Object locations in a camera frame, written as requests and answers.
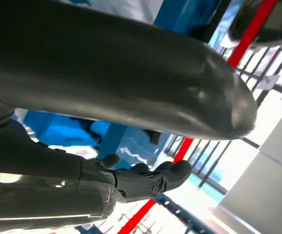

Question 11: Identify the white paper sign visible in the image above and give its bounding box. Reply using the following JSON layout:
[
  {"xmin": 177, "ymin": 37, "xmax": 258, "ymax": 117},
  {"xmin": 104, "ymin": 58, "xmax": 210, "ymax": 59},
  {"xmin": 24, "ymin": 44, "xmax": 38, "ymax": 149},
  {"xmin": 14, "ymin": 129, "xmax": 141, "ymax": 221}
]
[{"xmin": 257, "ymin": 75, "xmax": 280, "ymax": 91}]

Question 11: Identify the red barrier belt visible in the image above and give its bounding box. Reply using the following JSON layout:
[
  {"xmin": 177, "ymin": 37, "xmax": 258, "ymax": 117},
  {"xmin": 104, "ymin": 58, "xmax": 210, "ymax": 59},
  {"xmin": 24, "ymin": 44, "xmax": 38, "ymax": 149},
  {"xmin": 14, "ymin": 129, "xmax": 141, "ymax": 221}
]
[{"xmin": 118, "ymin": 0, "xmax": 277, "ymax": 234}]

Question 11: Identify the black window frame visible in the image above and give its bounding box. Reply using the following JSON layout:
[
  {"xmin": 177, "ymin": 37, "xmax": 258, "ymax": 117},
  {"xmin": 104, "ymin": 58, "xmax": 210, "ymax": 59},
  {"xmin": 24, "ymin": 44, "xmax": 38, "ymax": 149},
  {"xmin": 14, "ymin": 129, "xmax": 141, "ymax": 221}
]
[{"xmin": 165, "ymin": 42, "xmax": 282, "ymax": 195}]

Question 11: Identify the white partition board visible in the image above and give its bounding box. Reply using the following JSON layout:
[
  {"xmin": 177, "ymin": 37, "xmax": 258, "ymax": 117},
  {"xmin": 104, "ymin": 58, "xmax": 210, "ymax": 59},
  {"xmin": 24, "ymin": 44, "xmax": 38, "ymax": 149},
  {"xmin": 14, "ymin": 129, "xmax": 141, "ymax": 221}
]
[{"xmin": 213, "ymin": 97, "xmax": 282, "ymax": 234}]

